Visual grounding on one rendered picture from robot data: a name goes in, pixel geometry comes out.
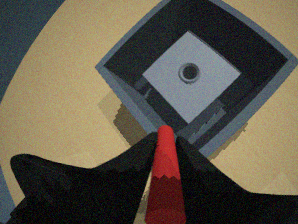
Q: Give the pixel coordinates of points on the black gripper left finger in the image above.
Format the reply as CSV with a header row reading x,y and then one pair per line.
x,y
107,194

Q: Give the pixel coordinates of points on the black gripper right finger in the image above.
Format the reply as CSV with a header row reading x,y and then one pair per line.
x,y
212,198

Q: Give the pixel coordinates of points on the red peg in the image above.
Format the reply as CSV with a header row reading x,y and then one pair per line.
x,y
165,205

